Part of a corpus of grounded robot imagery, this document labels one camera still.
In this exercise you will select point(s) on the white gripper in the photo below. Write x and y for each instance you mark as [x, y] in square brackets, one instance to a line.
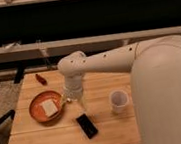
[73, 88]

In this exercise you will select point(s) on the black eraser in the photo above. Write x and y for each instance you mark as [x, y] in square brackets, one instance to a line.
[86, 124]

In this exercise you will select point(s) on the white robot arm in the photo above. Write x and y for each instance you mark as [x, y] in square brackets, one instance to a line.
[155, 68]

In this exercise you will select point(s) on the white square sponge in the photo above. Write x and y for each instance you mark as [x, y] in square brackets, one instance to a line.
[49, 107]

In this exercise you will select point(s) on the orange round plate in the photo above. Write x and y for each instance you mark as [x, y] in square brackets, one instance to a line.
[36, 110]

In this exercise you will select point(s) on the clear plastic cup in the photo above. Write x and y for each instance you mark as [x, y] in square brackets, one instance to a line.
[119, 100]

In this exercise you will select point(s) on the black chair leg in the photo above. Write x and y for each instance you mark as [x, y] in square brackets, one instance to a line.
[9, 114]

